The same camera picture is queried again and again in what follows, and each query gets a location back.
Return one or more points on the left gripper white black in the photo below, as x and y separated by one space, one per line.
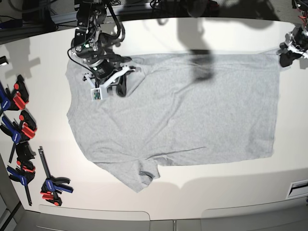
295 46

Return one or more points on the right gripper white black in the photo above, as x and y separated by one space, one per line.
112 77

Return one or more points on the grey T-shirt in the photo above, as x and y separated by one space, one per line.
180 109

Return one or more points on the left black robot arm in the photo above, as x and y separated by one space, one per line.
302 7

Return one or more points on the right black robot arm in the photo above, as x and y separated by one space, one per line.
92 47

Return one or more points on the blue red bar clamp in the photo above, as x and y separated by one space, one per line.
19 133
16 99
52 186
24 173

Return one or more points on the top blue red bar clamp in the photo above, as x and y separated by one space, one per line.
16 99

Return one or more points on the right blue red bar clamp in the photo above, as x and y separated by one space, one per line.
52 186

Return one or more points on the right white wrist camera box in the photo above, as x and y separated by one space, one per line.
98 93

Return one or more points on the white slotted wall plate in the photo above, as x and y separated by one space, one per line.
297 189

